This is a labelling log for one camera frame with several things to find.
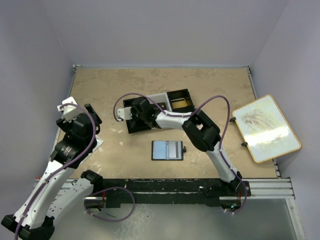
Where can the clear plastic card sleeve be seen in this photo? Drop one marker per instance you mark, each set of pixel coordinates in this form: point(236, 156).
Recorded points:
point(99, 142)

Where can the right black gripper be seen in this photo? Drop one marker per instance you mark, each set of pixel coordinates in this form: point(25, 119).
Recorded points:
point(135, 110)

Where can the black and white organizer tray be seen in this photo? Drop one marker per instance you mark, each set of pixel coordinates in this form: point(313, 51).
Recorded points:
point(163, 103)

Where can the black leather card holder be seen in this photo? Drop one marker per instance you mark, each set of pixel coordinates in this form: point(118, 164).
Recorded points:
point(159, 151)

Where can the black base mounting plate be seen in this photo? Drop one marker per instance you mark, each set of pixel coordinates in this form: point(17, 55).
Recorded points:
point(210, 192)

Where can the aluminium frame rail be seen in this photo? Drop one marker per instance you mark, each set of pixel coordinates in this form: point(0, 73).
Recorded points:
point(165, 209)

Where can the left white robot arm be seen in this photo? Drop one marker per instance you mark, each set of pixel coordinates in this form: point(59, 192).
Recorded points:
point(50, 175)

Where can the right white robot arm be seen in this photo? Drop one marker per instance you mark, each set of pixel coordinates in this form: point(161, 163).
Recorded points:
point(203, 133)

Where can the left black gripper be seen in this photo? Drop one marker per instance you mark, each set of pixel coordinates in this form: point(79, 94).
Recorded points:
point(92, 114)

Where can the white board with wood rim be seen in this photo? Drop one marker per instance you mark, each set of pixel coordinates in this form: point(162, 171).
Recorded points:
point(265, 129)

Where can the gold credit card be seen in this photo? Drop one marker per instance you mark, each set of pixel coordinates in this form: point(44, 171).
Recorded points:
point(179, 103)

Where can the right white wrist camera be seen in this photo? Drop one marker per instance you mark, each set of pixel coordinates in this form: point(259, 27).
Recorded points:
point(124, 114)

